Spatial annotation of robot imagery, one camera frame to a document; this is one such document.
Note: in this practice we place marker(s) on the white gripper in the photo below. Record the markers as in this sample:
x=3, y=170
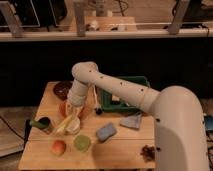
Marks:
x=76, y=100

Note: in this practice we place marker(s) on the yellow banana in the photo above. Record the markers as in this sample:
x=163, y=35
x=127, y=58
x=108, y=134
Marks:
x=60, y=129

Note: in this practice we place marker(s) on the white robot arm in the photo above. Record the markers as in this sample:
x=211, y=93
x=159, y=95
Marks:
x=180, y=136

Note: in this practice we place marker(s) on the dark cup with green item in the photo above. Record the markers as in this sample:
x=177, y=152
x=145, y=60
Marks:
x=44, y=124

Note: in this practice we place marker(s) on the orange plastic bowl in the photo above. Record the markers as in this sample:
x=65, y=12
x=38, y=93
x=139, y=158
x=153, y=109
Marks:
x=83, y=111

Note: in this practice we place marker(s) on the dark brown plate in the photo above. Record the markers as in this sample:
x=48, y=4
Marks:
x=61, y=89

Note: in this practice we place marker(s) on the white spoon with black tip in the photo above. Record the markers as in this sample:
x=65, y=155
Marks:
x=97, y=106

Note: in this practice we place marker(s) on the orange fruit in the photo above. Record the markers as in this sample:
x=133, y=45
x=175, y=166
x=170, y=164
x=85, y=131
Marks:
x=58, y=147

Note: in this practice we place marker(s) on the dark brown pinecone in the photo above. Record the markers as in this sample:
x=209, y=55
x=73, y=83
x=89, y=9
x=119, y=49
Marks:
x=148, y=153

